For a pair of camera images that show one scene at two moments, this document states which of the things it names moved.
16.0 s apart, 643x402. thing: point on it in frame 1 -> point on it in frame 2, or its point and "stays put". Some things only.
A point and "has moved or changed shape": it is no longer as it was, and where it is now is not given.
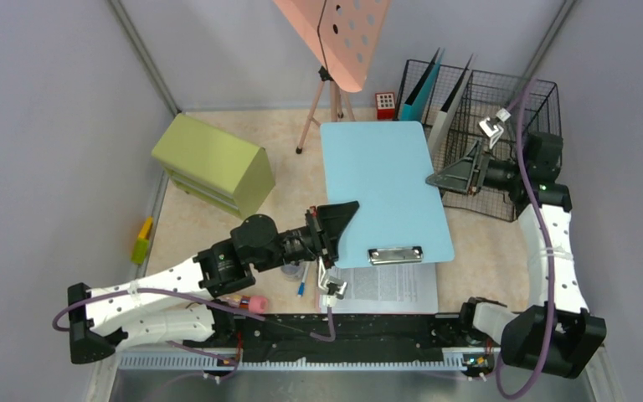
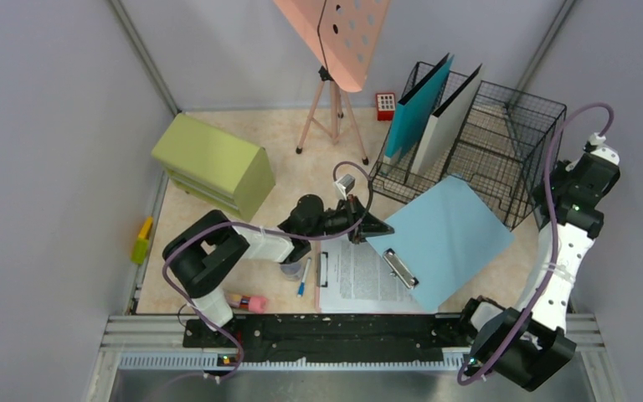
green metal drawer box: (221, 170) stays put
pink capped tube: (254, 304) stays put
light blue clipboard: (383, 167) -> (442, 239)
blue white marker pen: (302, 285) stays put
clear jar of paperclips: (292, 272) stays put
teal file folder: (415, 111) has moved or changed shape
